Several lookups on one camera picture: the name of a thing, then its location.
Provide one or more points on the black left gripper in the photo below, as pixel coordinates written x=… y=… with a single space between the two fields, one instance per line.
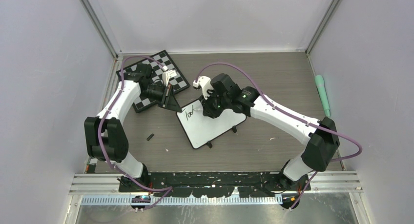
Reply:
x=169 y=101

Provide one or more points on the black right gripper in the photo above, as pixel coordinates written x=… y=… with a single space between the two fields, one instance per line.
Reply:
x=208 y=110

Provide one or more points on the small black-framed whiteboard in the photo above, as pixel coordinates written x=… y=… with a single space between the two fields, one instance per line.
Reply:
x=201 y=130

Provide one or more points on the black marker cap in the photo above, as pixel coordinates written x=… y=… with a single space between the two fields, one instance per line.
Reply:
x=150 y=137

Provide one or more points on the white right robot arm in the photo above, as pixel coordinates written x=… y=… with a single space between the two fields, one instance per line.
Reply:
x=222 y=93

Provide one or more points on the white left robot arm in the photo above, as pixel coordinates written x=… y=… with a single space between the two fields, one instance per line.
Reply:
x=105 y=137

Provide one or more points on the black white chessboard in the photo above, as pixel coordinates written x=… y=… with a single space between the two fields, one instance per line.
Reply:
x=178 y=82

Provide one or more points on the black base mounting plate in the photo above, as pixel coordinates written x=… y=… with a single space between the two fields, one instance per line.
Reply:
x=220 y=184

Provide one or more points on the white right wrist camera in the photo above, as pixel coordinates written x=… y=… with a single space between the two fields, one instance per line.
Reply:
x=203 y=83

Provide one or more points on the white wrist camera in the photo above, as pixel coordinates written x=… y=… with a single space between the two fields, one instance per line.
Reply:
x=167 y=74
x=203 y=83

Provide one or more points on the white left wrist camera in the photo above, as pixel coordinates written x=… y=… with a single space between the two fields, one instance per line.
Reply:
x=167 y=74

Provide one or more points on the white slotted cable duct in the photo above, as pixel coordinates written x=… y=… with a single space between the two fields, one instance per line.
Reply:
x=148 y=200

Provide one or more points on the mint green handle tool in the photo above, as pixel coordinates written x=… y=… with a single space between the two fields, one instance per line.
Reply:
x=320 y=84

